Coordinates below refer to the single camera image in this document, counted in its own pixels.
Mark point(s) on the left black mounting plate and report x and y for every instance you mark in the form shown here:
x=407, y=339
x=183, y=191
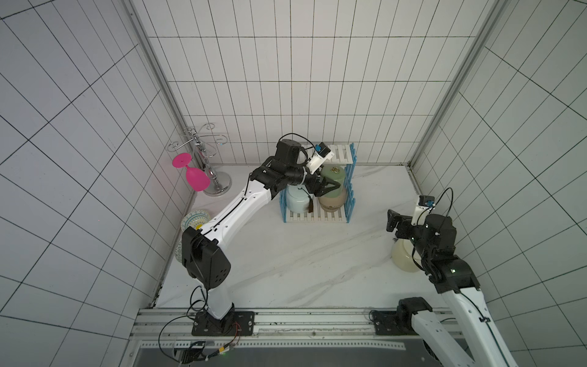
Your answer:
x=239, y=323

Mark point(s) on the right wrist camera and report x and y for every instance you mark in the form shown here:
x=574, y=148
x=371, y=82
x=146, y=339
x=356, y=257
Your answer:
x=424, y=205

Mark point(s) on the left base wiring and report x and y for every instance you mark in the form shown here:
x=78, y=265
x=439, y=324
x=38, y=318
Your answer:
x=197, y=330

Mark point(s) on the green tea canister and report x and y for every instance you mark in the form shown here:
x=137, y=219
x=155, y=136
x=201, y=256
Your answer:
x=334, y=172

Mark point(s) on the yellow blue patterned bowl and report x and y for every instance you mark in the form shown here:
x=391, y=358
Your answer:
x=194, y=219

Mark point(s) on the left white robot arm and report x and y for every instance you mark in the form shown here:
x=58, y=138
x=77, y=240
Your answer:
x=204, y=249

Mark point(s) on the light blue tea canister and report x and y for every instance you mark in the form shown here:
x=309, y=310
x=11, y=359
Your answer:
x=299, y=200

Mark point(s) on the chrome glass holder stand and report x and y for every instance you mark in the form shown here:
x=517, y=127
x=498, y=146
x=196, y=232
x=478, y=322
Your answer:
x=204, y=144

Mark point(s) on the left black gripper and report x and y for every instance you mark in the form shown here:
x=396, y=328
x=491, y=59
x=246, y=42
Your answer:
x=319, y=190

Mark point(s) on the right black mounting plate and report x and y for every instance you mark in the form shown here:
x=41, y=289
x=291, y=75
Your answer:
x=393, y=322

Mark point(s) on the blue white wooden shelf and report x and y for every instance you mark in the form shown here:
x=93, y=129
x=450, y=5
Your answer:
x=344, y=155

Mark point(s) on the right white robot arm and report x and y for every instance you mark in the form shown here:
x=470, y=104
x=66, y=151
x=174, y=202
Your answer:
x=433, y=238

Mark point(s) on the cream tea canister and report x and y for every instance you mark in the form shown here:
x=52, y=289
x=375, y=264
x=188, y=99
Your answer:
x=405, y=257

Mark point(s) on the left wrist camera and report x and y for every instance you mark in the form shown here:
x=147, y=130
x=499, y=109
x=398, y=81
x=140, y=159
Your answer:
x=322, y=154

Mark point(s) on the pink plastic wine glass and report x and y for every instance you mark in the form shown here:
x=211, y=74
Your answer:
x=195, y=177

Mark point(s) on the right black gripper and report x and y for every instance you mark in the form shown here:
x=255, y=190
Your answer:
x=395, y=221

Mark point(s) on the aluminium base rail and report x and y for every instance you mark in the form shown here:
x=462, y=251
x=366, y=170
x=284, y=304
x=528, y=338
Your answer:
x=170, y=328

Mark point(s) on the brown tea canister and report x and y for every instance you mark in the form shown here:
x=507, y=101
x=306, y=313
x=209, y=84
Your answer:
x=332, y=204

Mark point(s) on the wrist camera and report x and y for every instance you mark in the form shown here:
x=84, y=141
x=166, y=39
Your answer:
x=322, y=154
x=424, y=205

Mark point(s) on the black mounting plate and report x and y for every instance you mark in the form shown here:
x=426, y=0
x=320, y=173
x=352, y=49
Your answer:
x=239, y=323
x=393, y=322

